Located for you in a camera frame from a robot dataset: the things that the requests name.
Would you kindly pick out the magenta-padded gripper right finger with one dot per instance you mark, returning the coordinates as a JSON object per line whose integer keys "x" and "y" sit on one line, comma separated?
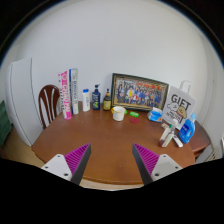
{"x": 146, "y": 159}

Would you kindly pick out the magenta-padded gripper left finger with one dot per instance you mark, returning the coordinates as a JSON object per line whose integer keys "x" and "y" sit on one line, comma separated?
{"x": 77, "y": 159}

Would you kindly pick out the clear plastic water bottle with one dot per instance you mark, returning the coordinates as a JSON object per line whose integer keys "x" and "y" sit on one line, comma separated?
{"x": 166, "y": 136}

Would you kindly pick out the white remote control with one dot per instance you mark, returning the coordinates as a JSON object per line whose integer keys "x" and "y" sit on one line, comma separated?
{"x": 178, "y": 142}

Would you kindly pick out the blue tissue pack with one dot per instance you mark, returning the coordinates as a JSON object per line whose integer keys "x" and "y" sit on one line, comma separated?
{"x": 155, "y": 115}

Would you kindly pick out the blue detergent bottle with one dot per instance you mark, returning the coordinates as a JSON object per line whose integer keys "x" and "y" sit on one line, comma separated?
{"x": 186, "y": 130}

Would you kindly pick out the white mug with yellow rim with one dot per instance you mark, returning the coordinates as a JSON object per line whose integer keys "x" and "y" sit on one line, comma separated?
{"x": 118, "y": 114}

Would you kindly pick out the white lotion bottle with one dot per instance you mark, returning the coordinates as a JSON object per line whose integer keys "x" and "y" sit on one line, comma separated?
{"x": 86, "y": 101}

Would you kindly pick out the white paper gift bag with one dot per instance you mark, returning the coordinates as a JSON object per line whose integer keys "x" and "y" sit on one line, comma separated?
{"x": 178, "y": 106}

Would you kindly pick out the dark blue pump bottle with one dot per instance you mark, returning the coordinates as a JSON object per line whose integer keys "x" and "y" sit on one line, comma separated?
{"x": 96, "y": 99}

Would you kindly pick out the tall pink box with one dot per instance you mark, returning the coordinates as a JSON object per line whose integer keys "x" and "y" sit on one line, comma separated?
{"x": 65, "y": 96}

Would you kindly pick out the brown pump bottle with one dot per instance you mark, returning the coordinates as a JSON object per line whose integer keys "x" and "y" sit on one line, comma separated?
{"x": 107, "y": 102}

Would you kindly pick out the brown wooden chair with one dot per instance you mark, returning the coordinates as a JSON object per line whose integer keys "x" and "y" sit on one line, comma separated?
{"x": 48, "y": 100}

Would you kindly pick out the framed group picture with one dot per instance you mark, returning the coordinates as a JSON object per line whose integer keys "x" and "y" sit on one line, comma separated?
{"x": 139, "y": 91}

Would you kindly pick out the white radiator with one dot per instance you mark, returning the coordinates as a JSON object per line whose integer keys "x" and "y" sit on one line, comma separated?
{"x": 216, "y": 152}

